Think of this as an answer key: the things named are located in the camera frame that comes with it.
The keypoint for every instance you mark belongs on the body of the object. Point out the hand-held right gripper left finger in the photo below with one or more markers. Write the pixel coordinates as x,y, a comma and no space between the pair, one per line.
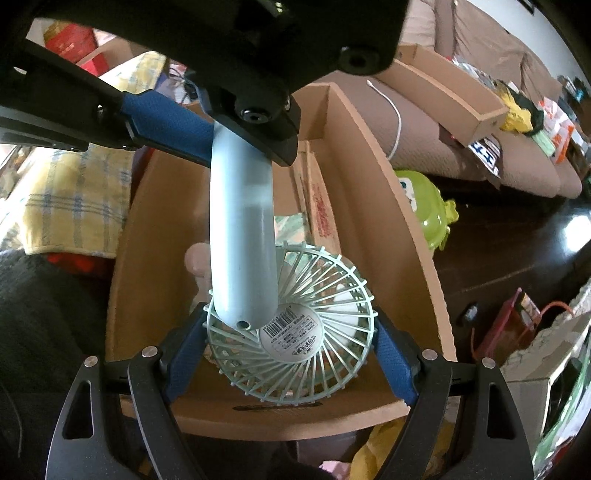
184,364

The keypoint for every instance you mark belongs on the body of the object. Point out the dark red gift box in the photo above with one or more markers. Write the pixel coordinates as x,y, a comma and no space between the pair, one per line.
69,41

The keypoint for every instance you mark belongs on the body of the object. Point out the wooden chopsticks pack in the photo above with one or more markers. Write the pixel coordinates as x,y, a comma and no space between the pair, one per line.
318,203

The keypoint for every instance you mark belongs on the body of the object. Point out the black white printed bag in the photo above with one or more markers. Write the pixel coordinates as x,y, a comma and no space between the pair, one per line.
487,159

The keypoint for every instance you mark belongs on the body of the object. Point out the red cloth on chair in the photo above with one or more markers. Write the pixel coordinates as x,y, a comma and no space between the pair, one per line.
78,264

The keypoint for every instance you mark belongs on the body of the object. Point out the brown cardboard box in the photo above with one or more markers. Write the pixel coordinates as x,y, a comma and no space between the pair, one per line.
157,221
443,99

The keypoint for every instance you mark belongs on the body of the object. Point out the green striped packet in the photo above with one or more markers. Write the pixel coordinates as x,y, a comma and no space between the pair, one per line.
291,228

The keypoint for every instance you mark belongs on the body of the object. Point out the yellow checked tablecloth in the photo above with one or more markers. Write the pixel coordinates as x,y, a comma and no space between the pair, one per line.
69,203

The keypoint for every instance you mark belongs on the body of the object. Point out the red tote bag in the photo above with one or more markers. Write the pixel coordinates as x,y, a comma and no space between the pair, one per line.
508,332

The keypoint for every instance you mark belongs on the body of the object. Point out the dark green cloth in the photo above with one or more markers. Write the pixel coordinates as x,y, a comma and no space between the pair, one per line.
531,110

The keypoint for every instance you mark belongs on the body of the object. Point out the bright red gift box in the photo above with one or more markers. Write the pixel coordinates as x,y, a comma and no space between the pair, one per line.
99,62

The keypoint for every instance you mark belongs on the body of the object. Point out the person's grey trousers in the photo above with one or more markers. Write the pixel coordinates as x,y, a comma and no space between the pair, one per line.
46,323

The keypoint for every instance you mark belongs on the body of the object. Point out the light green packet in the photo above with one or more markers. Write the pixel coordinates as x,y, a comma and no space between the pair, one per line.
547,143

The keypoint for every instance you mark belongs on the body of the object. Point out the white carton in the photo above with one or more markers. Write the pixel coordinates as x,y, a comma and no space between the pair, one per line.
531,401

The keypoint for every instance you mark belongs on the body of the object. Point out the light teal handheld fan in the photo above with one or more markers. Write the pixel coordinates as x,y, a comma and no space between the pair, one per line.
240,221

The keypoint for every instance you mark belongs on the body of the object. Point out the yellow cloth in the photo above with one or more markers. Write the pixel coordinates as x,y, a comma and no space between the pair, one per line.
383,447

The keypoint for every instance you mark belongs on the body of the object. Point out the small grey gadget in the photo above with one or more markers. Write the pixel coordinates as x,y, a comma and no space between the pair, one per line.
471,314

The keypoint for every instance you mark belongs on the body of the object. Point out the large brown carton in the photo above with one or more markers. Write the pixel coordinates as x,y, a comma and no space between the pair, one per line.
117,48

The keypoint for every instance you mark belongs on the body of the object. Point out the green children's suitcase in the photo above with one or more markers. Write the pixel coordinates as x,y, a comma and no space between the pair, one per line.
425,207

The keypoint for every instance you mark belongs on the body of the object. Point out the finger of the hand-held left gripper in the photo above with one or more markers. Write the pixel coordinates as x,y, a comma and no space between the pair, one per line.
171,124
258,124

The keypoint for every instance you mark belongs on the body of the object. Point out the pile of colourful packets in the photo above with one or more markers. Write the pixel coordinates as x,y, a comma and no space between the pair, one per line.
475,71

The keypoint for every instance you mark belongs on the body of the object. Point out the brown sofa cushion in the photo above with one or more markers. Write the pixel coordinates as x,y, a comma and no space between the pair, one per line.
485,32
538,71
420,23

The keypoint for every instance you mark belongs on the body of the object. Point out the dark cluttered shelf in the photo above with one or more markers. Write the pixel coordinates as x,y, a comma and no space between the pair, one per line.
577,92

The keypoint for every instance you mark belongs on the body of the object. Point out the yellow plastic bag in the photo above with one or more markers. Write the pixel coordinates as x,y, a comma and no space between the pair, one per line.
515,115

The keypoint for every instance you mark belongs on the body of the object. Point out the pink mouse-eared handheld fan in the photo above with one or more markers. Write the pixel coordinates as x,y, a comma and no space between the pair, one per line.
196,261

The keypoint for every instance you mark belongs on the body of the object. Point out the brown sofa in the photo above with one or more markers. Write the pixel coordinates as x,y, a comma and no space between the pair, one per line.
526,170

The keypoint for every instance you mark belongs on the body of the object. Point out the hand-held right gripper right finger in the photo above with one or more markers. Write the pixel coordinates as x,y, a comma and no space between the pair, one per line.
392,360

